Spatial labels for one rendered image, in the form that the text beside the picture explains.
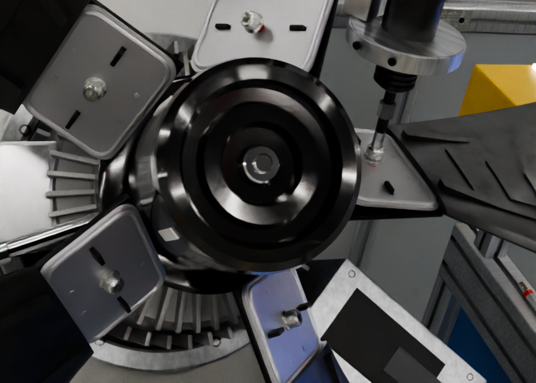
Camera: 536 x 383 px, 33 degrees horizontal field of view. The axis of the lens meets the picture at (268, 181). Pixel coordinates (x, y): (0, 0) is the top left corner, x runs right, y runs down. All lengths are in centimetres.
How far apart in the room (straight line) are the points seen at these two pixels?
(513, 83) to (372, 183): 50
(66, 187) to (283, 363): 20
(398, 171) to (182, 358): 24
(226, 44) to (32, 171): 16
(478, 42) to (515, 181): 88
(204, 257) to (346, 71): 95
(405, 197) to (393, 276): 115
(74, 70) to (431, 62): 20
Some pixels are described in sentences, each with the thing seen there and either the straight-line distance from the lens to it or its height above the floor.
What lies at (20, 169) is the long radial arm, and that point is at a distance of 64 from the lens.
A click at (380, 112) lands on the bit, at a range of 56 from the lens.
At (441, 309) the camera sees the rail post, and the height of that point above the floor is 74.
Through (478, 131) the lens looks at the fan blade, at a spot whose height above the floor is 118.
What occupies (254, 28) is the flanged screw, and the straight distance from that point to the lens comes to 57.
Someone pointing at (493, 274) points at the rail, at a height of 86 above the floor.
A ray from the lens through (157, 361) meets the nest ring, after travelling 73.
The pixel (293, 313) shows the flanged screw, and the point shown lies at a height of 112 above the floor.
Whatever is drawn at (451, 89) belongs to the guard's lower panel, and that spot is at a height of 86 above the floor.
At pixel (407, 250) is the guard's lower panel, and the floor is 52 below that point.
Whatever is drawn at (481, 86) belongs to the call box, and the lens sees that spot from 106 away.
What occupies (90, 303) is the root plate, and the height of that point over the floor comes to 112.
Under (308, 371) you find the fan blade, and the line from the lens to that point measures 56.
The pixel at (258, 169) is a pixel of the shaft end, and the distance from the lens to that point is 49.
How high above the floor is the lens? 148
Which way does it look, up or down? 33 degrees down
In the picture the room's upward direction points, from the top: 11 degrees clockwise
